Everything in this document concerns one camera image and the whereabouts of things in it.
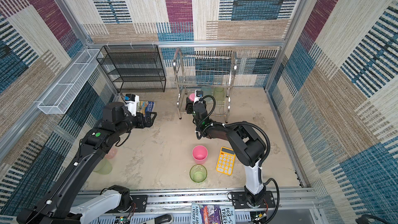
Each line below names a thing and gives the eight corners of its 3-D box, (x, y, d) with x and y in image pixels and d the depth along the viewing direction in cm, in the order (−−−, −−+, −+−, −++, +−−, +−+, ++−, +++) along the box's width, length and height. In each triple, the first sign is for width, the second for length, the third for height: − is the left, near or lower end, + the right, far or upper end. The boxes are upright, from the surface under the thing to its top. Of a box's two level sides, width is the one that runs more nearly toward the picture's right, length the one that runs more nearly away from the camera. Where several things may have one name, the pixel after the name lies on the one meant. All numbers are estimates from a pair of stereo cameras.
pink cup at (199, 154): (192, 166, 86) (191, 159, 78) (193, 153, 91) (192, 145, 83) (207, 166, 86) (208, 159, 78) (207, 153, 91) (207, 145, 82)
